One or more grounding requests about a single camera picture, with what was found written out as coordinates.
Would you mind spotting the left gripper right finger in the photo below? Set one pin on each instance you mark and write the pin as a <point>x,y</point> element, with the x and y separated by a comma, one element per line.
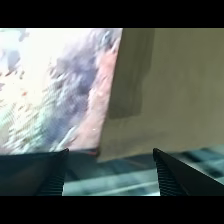
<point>180,181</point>

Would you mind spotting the brown garment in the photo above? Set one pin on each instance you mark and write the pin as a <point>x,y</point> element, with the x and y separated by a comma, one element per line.
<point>181,100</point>

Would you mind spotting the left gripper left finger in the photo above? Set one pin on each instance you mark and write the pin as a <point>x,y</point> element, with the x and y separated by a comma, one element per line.
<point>36,175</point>

